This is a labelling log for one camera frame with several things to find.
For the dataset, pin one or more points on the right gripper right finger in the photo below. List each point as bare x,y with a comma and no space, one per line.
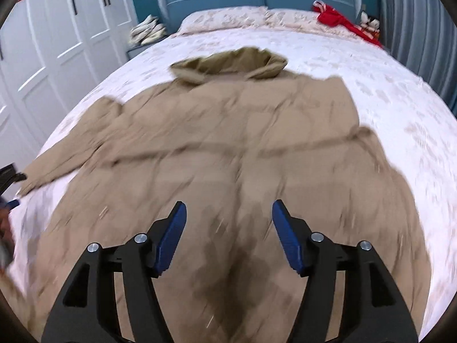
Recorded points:
373,309

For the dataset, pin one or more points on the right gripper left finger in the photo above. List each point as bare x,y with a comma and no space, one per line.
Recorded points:
111,289

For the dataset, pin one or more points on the tan quilted coat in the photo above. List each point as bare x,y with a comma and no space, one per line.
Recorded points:
230,134

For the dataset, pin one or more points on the folded cream clothes pile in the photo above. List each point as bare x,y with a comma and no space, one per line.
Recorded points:
148,31

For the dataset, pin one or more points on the person left hand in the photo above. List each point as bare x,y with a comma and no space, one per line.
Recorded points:
7,240

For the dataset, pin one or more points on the white wardrobe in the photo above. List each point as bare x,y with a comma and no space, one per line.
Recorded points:
53,53

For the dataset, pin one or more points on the blue nightstand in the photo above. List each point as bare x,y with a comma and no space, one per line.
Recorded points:
136,50

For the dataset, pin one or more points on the floral white bedspread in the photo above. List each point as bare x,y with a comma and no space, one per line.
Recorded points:
414,126

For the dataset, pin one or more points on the plush toy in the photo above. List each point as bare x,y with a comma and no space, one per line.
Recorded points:
370,25

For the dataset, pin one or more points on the grey blue curtain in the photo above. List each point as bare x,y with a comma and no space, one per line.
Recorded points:
421,35

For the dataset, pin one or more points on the floral pillow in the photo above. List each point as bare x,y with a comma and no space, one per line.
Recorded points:
304,22
210,20

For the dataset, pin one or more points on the red garment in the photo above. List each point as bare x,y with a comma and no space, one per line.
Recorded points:
331,17

